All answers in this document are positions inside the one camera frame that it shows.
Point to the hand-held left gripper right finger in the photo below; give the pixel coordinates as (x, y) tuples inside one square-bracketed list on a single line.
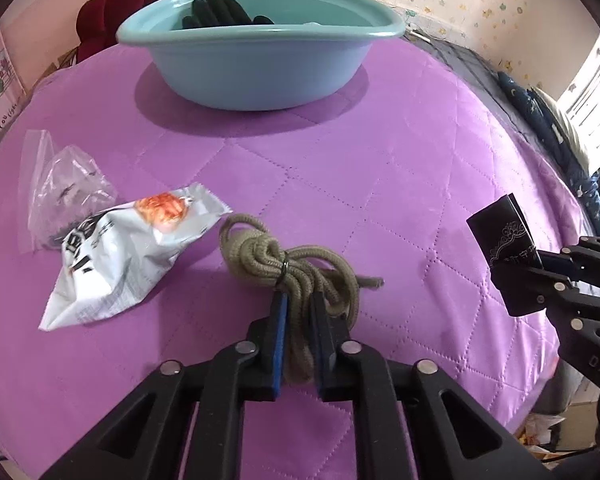
[(321, 330)]

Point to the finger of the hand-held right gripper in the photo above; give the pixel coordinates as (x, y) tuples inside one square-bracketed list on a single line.
[(590, 260), (530, 290)]

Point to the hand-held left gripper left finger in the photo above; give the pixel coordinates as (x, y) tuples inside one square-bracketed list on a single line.
[(279, 330)]

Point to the small black packet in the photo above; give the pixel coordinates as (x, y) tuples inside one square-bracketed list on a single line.
[(500, 230)]

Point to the teal plastic basin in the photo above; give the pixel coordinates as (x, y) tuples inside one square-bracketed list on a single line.
[(255, 70)]

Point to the black work glove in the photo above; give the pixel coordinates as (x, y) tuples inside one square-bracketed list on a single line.
[(215, 12)]

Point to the white pillow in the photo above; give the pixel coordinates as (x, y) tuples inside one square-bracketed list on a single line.
[(565, 130)]

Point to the navy star print pillow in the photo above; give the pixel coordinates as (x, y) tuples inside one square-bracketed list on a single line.
[(540, 110)]

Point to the window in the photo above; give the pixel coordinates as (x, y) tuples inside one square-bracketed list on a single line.
[(595, 85)]

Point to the white snack packet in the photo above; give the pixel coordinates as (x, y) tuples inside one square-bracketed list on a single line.
[(115, 260)]

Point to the clear zip bag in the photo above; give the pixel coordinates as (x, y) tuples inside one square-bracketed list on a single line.
[(65, 180)]

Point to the red velvet tufted sofa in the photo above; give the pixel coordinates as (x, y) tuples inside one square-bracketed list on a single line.
[(130, 5)]

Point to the pink cartoon printed curtain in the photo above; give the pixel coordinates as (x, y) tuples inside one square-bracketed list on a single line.
[(0, 85)]

